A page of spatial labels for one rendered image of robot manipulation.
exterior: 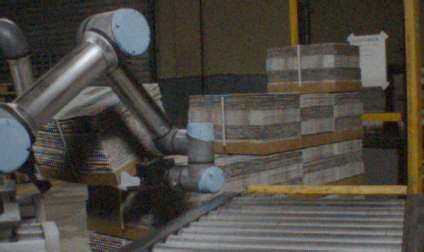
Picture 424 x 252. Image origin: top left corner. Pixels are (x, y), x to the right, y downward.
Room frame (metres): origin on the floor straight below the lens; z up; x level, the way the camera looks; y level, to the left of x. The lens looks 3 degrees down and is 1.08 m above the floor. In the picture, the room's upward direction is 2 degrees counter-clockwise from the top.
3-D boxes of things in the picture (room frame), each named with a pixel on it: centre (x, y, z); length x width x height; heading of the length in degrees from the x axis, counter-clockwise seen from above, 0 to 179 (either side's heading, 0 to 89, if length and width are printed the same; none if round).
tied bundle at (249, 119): (2.60, -0.14, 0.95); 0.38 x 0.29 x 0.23; 51
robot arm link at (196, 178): (1.71, 0.03, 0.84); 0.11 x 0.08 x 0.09; 51
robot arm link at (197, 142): (1.73, 0.04, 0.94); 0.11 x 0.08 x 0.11; 44
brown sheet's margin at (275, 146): (2.60, -0.14, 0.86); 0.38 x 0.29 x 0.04; 51
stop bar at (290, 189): (1.65, -0.30, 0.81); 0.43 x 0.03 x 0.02; 72
